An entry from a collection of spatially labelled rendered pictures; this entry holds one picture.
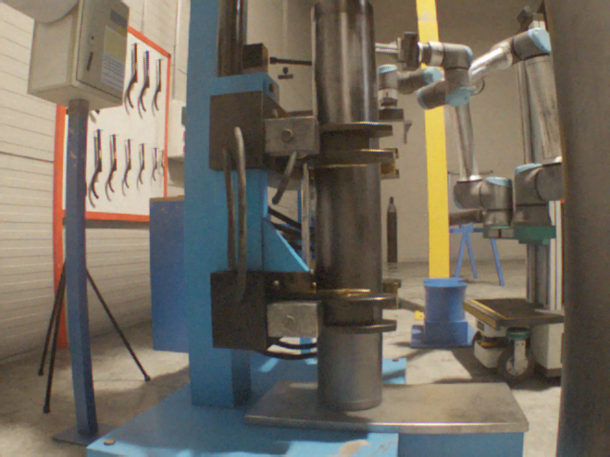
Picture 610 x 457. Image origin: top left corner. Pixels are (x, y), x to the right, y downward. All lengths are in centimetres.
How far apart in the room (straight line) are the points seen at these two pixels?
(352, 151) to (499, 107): 1159
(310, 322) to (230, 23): 96
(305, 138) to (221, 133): 22
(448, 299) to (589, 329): 286
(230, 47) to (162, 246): 170
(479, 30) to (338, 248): 1219
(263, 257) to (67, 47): 93
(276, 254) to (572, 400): 109
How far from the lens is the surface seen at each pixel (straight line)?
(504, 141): 1268
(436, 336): 312
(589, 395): 25
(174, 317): 304
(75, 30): 171
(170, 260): 301
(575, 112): 25
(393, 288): 173
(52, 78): 171
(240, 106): 131
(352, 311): 136
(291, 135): 125
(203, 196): 165
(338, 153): 133
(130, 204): 397
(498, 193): 269
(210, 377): 171
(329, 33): 162
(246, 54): 182
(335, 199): 149
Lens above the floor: 70
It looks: 2 degrees up
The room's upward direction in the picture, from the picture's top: 1 degrees counter-clockwise
